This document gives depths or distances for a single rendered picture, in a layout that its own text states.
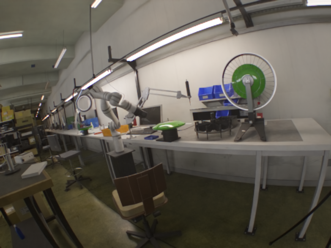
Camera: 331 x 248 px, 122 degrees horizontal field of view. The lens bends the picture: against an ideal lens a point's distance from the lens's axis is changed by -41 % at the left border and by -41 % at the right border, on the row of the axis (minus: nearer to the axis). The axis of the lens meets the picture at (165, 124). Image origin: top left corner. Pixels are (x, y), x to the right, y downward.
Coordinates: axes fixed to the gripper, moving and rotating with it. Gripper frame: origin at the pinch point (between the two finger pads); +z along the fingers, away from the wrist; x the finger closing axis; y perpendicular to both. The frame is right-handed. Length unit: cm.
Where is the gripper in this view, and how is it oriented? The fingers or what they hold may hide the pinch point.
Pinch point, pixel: (149, 121)
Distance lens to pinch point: 129.4
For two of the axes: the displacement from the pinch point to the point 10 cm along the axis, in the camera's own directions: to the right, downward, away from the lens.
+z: 6.6, 3.9, 6.5
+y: 2.6, -9.2, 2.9
